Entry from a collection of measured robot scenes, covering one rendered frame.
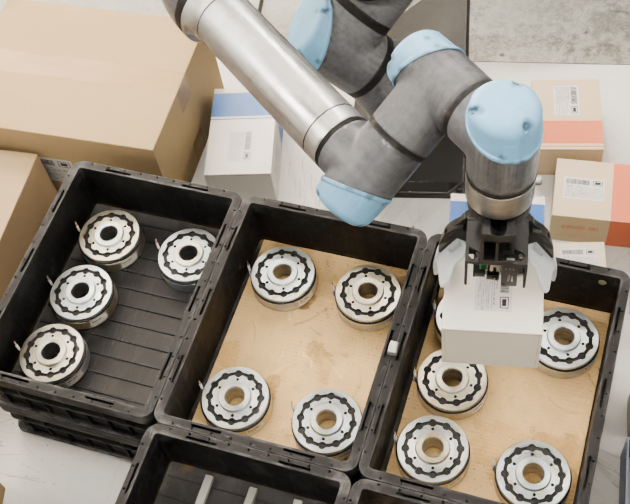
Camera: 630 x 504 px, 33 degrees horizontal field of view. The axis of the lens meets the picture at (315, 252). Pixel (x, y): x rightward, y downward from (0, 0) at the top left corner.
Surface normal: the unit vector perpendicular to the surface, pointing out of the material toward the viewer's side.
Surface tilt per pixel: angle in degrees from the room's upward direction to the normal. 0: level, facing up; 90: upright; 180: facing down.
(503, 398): 0
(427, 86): 44
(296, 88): 12
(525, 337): 90
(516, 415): 0
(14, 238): 90
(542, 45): 0
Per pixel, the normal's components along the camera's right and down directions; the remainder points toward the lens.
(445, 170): -0.09, 0.84
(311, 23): -0.83, -0.31
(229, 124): -0.10, -0.54
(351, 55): 0.29, 0.53
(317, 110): -0.24, -0.38
